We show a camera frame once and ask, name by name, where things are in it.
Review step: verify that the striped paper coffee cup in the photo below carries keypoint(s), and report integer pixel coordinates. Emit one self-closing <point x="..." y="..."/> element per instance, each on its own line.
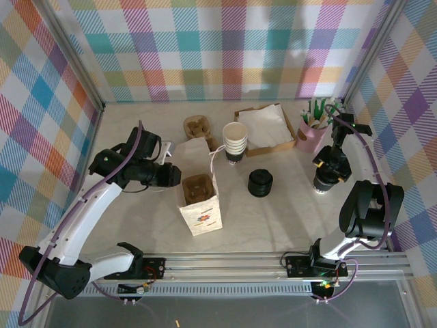
<point x="324" y="187"/>

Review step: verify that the brown cardboard cup carrier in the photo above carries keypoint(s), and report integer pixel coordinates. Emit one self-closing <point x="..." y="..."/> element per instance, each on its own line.
<point x="198" y="189"/>
<point x="196" y="128"/>

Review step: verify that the white smiley paper bag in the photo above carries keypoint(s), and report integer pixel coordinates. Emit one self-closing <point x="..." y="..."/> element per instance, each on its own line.
<point x="201" y="222"/>

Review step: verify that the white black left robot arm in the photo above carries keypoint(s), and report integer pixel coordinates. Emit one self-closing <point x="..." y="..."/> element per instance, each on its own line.
<point x="88" y="212"/>

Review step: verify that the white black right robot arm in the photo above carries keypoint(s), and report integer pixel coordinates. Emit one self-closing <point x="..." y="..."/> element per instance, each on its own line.
<point x="362" y="212"/>

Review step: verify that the pink holder cup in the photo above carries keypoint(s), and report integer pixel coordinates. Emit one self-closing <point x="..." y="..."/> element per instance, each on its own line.
<point x="309" y="141"/>

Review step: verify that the wooden stirrers bundle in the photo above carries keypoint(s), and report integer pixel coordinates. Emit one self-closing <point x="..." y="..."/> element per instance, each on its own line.
<point x="321" y="123"/>

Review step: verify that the green white stick packet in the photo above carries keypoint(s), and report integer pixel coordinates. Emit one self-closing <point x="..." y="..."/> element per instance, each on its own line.
<point x="329" y="102"/>
<point x="305" y="114"/>
<point x="338" y="102"/>
<point x="312" y="107"/>
<point x="320" y="108"/>

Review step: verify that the brown cardboard napkin tray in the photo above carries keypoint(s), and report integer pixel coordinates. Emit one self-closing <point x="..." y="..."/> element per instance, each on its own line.
<point x="269" y="150"/>

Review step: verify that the stack of black lids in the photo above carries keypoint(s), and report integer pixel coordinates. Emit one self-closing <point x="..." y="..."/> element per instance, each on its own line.
<point x="260" y="182"/>

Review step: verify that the stack of white napkins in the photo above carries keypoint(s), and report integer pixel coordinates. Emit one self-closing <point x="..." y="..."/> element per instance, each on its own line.
<point x="266" y="126"/>

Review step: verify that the stack of paper cups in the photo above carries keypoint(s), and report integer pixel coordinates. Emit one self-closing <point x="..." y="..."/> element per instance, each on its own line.
<point x="235" y="143"/>

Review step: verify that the grey metal panel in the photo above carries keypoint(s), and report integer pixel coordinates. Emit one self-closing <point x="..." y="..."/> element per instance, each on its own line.
<point x="239" y="311"/>

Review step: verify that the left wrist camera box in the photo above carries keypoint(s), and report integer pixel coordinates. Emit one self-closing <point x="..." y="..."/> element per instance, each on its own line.
<point x="167" y="150"/>

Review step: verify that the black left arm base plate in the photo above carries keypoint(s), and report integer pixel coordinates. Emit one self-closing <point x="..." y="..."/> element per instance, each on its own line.
<point x="153" y="268"/>

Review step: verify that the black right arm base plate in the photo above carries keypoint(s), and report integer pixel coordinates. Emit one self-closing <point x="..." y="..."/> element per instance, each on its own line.
<point x="297" y="266"/>

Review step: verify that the aluminium frame post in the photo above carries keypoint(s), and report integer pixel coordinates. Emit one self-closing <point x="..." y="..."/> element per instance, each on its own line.
<point x="75" y="58"/>
<point x="372" y="51"/>

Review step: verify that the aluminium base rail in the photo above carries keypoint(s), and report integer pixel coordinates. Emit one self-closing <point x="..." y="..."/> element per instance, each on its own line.
<point x="222" y="266"/>

